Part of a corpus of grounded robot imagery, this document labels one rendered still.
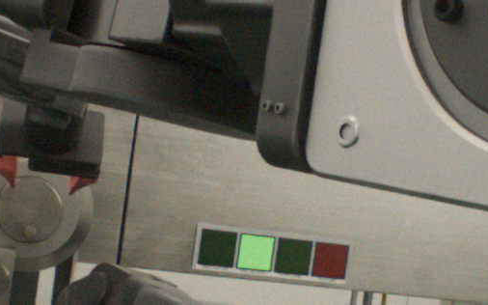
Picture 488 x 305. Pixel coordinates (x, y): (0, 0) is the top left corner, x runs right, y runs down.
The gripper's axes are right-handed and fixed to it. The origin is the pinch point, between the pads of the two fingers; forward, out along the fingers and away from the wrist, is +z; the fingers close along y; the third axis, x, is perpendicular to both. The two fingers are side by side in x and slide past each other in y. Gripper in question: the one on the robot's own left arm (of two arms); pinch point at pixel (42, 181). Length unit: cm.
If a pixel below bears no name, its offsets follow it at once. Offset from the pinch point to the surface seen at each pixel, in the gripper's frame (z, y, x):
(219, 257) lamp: 42, 29, 19
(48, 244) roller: 13.9, 2.1, 1.0
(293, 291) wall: 249, 108, 138
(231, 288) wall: 250, 84, 137
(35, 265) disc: 15.8, 0.9, -0.9
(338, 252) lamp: 40, 48, 22
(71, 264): 16.5, 5.1, 0.1
